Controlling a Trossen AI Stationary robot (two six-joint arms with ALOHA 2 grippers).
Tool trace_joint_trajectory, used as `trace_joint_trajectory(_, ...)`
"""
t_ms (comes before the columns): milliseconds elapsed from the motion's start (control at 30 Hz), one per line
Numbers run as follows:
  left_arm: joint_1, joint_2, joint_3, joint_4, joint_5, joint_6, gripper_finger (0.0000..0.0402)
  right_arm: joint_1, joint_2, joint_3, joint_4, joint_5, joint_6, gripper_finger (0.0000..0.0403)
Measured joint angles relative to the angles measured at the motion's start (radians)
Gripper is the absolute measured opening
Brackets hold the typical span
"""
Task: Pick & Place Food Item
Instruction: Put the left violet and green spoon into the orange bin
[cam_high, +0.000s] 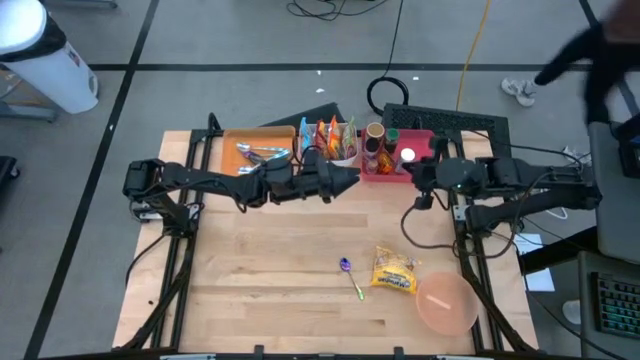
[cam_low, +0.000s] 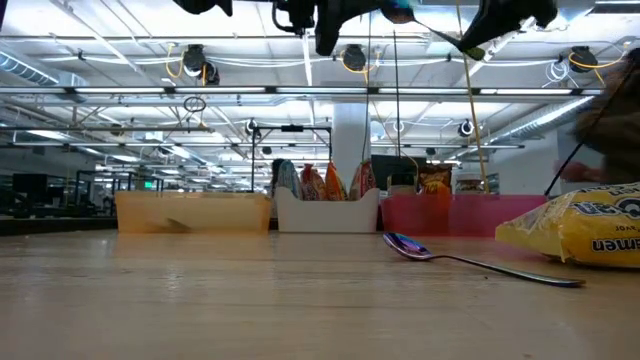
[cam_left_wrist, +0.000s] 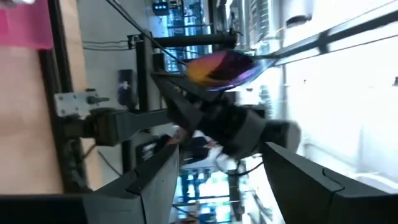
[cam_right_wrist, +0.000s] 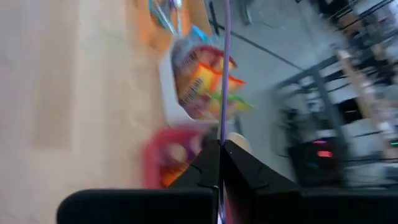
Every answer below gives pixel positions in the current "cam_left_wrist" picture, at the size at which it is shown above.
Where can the black desk leg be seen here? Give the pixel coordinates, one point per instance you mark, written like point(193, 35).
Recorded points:
point(144, 68)

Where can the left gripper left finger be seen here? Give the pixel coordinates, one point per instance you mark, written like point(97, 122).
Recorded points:
point(149, 199)

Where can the metal table bracket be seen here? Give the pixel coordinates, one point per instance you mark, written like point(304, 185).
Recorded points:
point(71, 102)

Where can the black table frame rail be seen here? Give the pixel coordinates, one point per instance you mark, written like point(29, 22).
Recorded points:
point(62, 62)

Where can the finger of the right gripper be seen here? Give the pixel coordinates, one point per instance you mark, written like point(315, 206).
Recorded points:
point(202, 95)
point(183, 105)

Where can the grey overhead rig bar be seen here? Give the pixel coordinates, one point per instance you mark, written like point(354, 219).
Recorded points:
point(326, 35)

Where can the person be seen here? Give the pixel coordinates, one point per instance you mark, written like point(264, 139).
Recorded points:
point(199, 146)

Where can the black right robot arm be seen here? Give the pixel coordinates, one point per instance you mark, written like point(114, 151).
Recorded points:
point(118, 124)

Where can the rainbow metal spoon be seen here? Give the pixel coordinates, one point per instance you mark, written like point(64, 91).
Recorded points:
point(224, 70)

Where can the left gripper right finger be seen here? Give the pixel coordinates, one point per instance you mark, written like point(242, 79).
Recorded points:
point(298, 193)

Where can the red plastic tray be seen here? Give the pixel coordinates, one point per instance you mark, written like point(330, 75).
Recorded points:
point(25, 28)

